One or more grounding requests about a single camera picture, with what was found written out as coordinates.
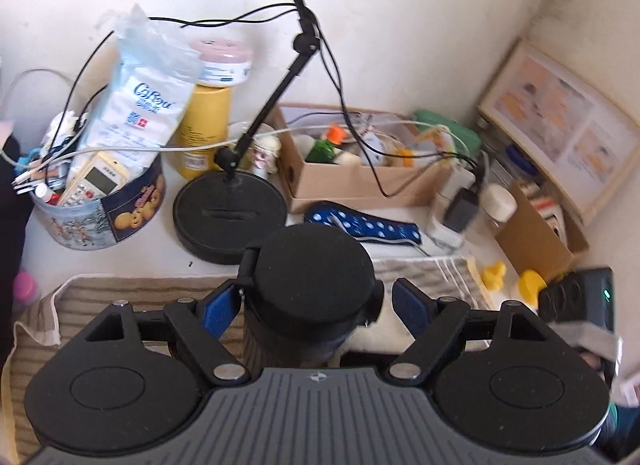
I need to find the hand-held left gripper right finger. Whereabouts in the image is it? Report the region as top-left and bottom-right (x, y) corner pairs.
(384, 279), (558, 387)

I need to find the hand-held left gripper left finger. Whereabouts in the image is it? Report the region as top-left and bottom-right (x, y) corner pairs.
(86, 280), (251, 387)

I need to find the white fluffy towel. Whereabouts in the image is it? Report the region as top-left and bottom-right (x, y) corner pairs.
(345, 312), (493, 353)

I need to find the black thermos bottle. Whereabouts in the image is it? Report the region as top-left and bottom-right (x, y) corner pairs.
(236, 224), (385, 371)

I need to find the blue lidded container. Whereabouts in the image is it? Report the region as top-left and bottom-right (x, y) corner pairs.
(505, 145), (539, 176)

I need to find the small jar yellow lid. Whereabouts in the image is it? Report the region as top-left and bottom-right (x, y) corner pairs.
(517, 270), (549, 305)

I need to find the white power strip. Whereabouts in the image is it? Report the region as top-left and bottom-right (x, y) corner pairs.
(425, 167), (477, 249)

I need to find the small cardboard box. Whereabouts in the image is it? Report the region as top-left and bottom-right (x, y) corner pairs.
(495, 180), (590, 284)

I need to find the yellow rubber duck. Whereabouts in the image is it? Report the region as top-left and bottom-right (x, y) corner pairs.
(481, 262), (507, 290)

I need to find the brown striped towel mat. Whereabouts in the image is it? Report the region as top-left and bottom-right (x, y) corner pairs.
(0, 255), (493, 465)

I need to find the black charger plug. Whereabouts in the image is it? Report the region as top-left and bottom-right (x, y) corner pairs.
(444, 188), (482, 234)

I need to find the white jar with cream lid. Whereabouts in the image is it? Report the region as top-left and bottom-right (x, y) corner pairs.
(480, 184), (518, 226)

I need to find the long cardboard box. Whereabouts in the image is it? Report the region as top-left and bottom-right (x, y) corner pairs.
(275, 104), (455, 216)

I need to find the round cookie tin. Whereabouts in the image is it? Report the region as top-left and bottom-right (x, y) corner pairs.
(30, 152), (167, 251)

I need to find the small white figurine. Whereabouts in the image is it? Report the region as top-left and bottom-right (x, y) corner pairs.
(248, 135), (282, 174)

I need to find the green bottle orange cap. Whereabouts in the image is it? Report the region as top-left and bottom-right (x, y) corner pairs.
(305, 127), (349, 164)

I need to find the white remote control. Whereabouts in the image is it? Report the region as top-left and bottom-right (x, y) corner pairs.
(57, 152), (132, 206)

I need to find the green box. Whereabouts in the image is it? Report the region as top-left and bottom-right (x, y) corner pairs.
(412, 110), (482, 156)

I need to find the yellow canister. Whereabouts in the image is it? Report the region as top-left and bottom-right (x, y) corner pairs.
(177, 84), (236, 180)

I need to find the pink bottle cap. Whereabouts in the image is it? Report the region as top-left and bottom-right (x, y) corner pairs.
(14, 270), (40, 314)

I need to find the black cloth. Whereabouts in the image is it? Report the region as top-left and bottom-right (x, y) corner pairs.
(0, 137), (33, 296)

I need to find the plastic tissue pack bag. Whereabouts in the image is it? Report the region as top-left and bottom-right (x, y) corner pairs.
(75, 5), (206, 180)

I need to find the crumpled white tissue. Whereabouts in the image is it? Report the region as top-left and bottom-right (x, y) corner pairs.
(42, 111), (85, 152)

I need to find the pink lidded jar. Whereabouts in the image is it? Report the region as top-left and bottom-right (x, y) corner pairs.
(192, 37), (255, 88)

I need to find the white cable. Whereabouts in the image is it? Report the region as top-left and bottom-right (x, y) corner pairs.
(0, 69), (476, 186)

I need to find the wooden photo frame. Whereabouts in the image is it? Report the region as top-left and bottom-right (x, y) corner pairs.
(476, 39), (640, 226)

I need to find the black cable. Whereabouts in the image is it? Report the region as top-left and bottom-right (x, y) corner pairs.
(42, 4), (483, 198)

